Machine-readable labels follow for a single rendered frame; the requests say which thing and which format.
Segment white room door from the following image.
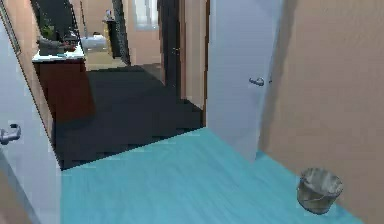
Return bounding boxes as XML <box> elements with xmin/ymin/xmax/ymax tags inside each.
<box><xmin>205</xmin><ymin>0</ymin><xmax>285</xmax><ymax>163</ymax></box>
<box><xmin>0</xmin><ymin>20</ymin><xmax>62</xmax><ymax>224</ymax></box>

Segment dark room door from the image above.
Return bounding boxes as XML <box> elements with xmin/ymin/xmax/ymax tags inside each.
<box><xmin>159</xmin><ymin>0</ymin><xmax>183</xmax><ymax>90</ymax></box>

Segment white window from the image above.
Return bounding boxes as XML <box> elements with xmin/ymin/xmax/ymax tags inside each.
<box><xmin>133</xmin><ymin>0</ymin><xmax>160</xmax><ymax>32</ymax></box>

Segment black tall stand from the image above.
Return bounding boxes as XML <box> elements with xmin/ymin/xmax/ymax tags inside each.
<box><xmin>103</xmin><ymin>18</ymin><xmax>122</xmax><ymax>60</ymax></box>

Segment brown cabinet with white top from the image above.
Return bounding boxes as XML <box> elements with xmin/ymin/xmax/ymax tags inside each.
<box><xmin>31</xmin><ymin>43</ymin><xmax>97</xmax><ymax>125</ymax></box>

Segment grey metal waste bin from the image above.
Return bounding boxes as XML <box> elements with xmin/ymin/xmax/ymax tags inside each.
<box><xmin>296</xmin><ymin>167</ymin><xmax>344</xmax><ymax>215</ymax></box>

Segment green house plant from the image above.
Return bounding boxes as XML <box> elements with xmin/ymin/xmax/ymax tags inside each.
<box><xmin>40</xmin><ymin>25</ymin><xmax>56</xmax><ymax>40</ymax></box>

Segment grey door lever handle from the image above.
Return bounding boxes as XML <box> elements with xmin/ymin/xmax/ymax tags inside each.
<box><xmin>0</xmin><ymin>123</ymin><xmax>22</xmax><ymax>146</ymax></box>
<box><xmin>248</xmin><ymin>77</ymin><xmax>266</xmax><ymax>87</ymax></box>

